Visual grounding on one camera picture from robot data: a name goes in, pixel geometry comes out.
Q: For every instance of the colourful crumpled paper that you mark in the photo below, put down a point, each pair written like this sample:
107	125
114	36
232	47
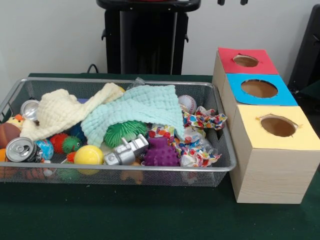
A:
207	118

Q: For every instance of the silver can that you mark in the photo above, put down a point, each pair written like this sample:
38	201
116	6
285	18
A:
29	109

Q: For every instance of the green spiky ball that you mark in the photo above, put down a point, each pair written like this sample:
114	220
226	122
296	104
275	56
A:
123	132

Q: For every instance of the wooden box with three holes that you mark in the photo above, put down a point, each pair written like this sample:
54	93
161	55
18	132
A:
272	172

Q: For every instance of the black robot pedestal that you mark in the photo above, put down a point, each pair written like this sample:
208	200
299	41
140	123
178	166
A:
147	37

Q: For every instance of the dark green table cloth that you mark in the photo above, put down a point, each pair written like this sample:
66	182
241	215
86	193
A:
150	215

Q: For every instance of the crushed drink can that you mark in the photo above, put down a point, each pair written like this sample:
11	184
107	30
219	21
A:
21	150

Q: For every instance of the silver toy robot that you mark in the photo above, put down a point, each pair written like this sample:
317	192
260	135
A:
126	150

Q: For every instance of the cream waffle cloth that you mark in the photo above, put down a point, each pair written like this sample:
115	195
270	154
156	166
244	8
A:
58	110

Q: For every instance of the purple spiky ball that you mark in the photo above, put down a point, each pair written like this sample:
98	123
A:
161	155

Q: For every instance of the white baseball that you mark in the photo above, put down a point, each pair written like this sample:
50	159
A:
188	102

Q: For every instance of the blue globe ball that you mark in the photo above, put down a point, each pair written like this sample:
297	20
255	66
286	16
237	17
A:
45	148

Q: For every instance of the shallow mesh bin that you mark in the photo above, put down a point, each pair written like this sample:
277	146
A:
226	160

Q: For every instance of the yellow ball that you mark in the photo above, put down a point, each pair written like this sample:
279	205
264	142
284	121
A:
88	155

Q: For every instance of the mint green waffle cloth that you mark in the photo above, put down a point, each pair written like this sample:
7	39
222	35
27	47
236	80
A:
150	105

